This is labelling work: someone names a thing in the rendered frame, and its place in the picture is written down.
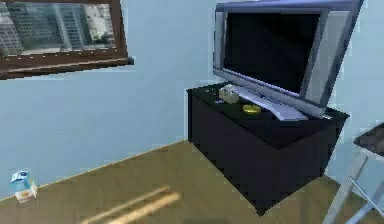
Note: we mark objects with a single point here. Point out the beige tissue box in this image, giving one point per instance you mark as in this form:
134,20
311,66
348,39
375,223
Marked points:
228,94

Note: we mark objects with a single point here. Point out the small yellow dish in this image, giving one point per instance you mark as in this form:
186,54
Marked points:
251,108

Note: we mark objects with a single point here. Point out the black television cabinet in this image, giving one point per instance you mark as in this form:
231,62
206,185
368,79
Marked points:
260,153

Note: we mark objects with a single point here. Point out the silver flat television set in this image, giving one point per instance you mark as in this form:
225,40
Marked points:
270,50

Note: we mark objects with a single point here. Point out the brown framed window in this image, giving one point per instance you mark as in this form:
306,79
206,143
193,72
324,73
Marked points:
63,30

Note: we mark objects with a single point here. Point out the blue and white carton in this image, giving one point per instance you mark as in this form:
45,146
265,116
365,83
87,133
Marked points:
23,185

